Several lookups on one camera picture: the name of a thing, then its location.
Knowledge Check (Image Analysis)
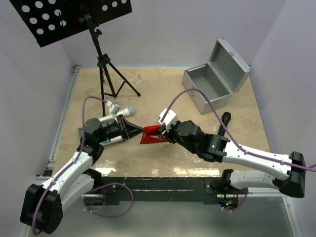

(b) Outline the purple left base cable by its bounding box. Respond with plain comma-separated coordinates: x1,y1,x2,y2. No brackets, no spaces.
83,182,134,218

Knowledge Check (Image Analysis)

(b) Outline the black perforated music stand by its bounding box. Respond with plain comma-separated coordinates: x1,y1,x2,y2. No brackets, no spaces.
9,0,142,117

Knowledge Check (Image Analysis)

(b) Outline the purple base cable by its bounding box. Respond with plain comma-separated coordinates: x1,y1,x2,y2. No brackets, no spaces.
221,190,249,213
83,182,134,218

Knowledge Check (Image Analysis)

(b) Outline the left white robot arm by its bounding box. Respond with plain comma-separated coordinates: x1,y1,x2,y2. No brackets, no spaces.
20,115,144,236

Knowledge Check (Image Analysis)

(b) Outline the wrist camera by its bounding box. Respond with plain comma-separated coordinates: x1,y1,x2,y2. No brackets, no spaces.
106,101,120,116
158,108,179,132

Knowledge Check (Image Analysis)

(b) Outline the grey compartment tray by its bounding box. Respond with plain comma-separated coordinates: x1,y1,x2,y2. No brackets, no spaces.
78,127,124,148

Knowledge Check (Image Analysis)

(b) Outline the grey metal case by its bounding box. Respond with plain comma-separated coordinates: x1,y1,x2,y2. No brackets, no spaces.
182,38,251,109

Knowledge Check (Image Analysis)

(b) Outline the black flashlight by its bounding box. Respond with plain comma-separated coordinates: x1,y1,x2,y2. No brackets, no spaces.
217,112,231,136

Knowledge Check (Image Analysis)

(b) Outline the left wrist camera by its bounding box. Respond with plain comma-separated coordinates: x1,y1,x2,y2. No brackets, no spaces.
106,101,120,116

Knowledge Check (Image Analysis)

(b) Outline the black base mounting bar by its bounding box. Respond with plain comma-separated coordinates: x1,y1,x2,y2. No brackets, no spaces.
43,175,250,207

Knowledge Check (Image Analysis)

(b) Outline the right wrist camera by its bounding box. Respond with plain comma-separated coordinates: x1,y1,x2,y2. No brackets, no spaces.
158,108,179,132

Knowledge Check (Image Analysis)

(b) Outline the red first aid pouch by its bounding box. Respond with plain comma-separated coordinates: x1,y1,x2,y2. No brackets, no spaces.
140,125,168,144

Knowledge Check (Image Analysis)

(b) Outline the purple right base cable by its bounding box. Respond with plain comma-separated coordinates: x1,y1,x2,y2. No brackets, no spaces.
221,190,249,213

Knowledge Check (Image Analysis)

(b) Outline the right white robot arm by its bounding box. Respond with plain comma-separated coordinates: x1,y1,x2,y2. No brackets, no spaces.
163,120,306,198

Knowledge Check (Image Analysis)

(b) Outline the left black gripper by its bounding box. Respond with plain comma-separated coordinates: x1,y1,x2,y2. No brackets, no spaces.
97,115,145,143

